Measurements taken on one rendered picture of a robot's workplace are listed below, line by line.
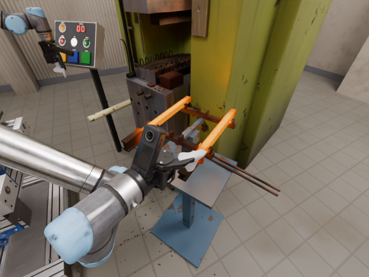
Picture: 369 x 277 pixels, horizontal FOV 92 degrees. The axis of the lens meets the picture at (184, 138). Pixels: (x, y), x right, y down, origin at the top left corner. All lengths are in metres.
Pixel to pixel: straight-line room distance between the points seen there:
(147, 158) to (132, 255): 1.13
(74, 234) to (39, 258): 1.11
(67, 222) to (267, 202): 1.54
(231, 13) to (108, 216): 0.85
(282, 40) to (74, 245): 1.29
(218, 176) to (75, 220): 0.67
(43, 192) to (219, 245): 1.34
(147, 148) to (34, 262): 1.16
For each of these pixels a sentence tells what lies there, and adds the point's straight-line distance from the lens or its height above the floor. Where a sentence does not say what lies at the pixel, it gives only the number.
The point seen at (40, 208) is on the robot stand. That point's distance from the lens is 1.63.
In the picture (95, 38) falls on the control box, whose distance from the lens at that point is 1.45.
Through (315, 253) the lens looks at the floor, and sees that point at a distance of 1.67.
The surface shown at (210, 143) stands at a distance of 0.63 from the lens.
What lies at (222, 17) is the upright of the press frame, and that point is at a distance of 0.95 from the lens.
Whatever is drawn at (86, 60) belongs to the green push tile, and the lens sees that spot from 1.46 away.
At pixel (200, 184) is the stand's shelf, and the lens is 0.84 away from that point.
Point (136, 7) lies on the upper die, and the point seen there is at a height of 1.29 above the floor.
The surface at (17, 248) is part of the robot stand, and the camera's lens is 1.55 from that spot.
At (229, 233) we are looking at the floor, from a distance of 1.50.
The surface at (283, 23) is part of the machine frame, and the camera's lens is 1.30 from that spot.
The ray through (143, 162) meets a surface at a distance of 0.39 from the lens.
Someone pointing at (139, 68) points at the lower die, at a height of 0.98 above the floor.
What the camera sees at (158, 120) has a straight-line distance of 0.74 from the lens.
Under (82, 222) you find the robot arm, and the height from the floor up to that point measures 1.08.
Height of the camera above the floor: 1.35
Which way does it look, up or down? 40 degrees down
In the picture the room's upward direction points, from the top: straight up
